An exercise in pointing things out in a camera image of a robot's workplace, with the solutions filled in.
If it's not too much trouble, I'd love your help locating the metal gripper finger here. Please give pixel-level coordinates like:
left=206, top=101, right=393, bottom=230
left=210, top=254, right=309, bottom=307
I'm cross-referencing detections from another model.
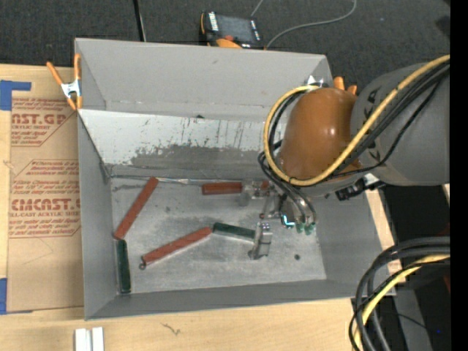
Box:
left=238, top=181, right=272, bottom=207
left=248, top=222, right=274, bottom=261

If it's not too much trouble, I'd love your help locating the dark green flat block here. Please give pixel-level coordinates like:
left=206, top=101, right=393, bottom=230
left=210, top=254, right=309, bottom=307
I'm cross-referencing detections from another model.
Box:
left=212, top=222, right=257, bottom=240
left=116, top=238, right=132, bottom=295

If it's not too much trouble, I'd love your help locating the red-brown flat block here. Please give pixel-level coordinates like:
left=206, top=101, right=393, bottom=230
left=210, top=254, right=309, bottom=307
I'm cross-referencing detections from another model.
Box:
left=140, top=226, right=214, bottom=269
left=113, top=176, right=159, bottom=241
left=201, top=181, right=244, bottom=196

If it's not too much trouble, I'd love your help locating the grey metal bin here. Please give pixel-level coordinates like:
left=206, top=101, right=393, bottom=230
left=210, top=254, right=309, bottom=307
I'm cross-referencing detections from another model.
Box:
left=74, top=37, right=399, bottom=321

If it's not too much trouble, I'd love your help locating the brown cardboard board red print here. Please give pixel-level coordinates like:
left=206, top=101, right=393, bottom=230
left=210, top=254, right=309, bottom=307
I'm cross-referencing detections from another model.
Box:
left=0, top=63, right=86, bottom=314

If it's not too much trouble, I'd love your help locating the black cylinder on white bracket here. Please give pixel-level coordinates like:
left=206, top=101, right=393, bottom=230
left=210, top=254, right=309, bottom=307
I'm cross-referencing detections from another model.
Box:
left=334, top=175, right=378, bottom=202

